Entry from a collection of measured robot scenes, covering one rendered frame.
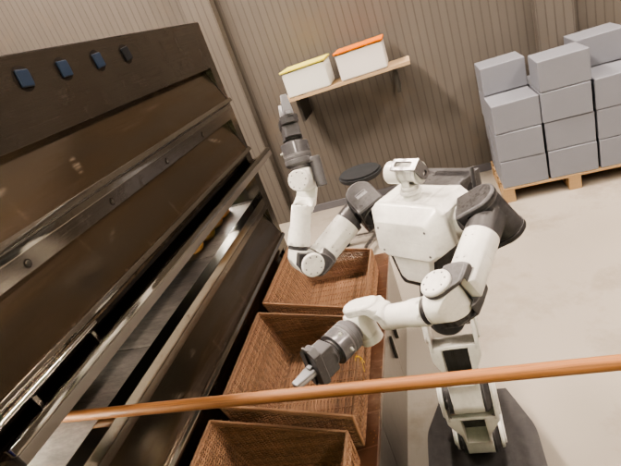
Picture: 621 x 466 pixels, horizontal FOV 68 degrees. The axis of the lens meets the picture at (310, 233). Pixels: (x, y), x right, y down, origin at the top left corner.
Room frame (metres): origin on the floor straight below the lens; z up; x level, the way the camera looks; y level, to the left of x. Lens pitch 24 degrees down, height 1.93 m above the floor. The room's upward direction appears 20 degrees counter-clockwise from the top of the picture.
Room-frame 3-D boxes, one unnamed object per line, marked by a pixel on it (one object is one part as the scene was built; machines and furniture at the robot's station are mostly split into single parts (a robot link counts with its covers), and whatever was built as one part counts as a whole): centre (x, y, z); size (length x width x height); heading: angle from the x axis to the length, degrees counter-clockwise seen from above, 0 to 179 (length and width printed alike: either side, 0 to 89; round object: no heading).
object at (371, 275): (2.07, 0.02, 0.72); 0.56 x 0.49 x 0.28; 161
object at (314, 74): (4.53, -0.50, 1.49); 0.44 x 0.36 x 0.25; 72
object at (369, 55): (4.37, -1.00, 1.49); 0.45 x 0.37 x 0.25; 72
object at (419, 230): (1.25, -0.36, 1.26); 0.34 x 0.30 x 0.36; 36
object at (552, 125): (3.71, -2.36, 0.56); 1.12 x 0.75 x 1.11; 70
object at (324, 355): (0.94, 0.06, 1.19); 0.12 x 0.10 x 0.13; 126
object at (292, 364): (1.50, 0.22, 0.72); 0.56 x 0.49 x 0.28; 162
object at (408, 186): (1.22, -0.31, 1.46); 0.10 x 0.07 x 0.09; 36
